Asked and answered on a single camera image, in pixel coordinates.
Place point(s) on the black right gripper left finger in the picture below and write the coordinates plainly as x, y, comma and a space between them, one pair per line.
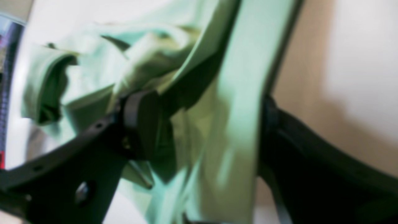
75, 183

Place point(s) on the light green T-shirt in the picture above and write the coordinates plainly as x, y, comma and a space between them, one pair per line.
210, 61

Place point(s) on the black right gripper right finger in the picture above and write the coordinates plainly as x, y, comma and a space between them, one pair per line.
312, 182

